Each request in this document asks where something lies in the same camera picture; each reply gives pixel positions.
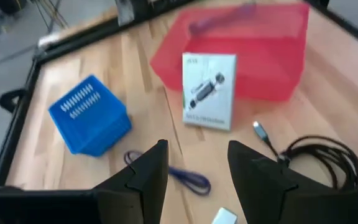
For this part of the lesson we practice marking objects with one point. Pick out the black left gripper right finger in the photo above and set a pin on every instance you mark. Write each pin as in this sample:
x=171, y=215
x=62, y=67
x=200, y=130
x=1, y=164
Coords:
x=266, y=193

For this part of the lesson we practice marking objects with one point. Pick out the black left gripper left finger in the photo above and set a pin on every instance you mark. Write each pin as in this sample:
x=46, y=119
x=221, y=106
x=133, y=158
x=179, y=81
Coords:
x=145, y=186

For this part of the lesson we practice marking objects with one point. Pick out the white charger cube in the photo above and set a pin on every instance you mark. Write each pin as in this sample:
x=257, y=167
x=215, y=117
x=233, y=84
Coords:
x=224, y=217

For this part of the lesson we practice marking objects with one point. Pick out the white card reader product box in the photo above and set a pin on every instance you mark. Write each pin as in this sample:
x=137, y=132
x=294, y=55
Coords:
x=208, y=93

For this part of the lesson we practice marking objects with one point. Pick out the pink translucent plastic bin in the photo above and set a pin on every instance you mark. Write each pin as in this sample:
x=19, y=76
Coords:
x=266, y=62

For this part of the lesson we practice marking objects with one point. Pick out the blue slotted plastic basket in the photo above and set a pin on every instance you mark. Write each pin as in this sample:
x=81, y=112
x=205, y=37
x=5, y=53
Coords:
x=89, y=124

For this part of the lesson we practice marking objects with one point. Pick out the black aluminium table frame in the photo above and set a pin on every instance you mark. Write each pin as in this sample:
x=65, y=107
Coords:
x=17, y=124

